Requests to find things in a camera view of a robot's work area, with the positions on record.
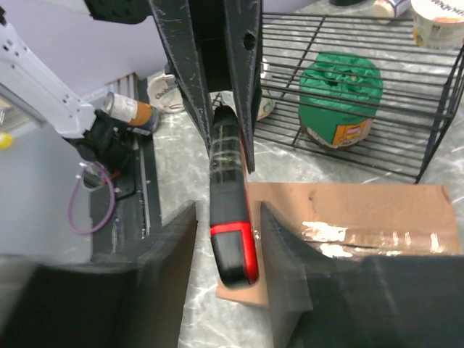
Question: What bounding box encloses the brown cardboard express box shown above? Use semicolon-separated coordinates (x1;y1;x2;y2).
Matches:
215;182;461;309

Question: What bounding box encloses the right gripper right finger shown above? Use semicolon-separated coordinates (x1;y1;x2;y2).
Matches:
260;204;463;347

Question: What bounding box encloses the orange labelled tin can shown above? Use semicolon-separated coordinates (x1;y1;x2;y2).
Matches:
101;92;159;136

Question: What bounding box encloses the black wire rack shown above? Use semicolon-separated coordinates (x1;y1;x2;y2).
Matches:
255;12;463;183

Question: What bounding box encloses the white chobani yogurt cup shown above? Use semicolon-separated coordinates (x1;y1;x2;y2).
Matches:
147;73;185;113

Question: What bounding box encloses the green lidded jar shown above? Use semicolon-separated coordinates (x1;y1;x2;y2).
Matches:
298;51;384;149

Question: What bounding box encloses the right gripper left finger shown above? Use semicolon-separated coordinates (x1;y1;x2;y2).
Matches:
1;202;198;347

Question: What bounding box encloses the red black utility knife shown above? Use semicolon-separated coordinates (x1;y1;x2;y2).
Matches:
210;105;259;289

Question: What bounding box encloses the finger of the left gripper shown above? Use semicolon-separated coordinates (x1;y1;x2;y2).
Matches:
223;1;262;172
149;1;212;151

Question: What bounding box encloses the small purple yogurt cup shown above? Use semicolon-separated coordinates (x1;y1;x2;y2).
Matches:
372;0;411;18

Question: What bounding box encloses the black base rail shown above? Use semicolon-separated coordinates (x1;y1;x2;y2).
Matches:
89;75;161;261

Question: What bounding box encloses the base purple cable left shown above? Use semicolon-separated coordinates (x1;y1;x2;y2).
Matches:
67;161;117;236

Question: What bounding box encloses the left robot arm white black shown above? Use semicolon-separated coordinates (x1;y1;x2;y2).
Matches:
1;1;262;171

